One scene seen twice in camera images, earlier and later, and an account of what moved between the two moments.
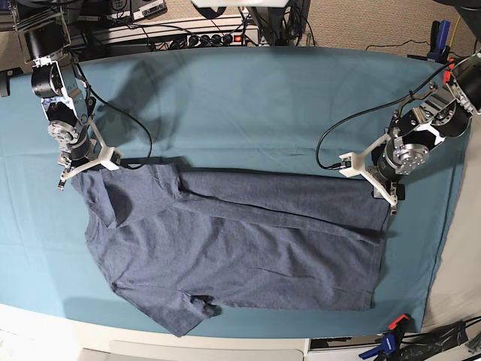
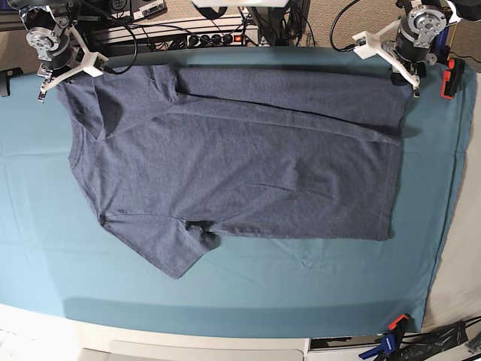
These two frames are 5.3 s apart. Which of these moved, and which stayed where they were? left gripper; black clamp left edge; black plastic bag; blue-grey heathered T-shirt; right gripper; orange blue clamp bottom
Moved: blue-grey heathered T-shirt; right gripper; left gripper
Stayed: black plastic bag; black clamp left edge; orange blue clamp bottom
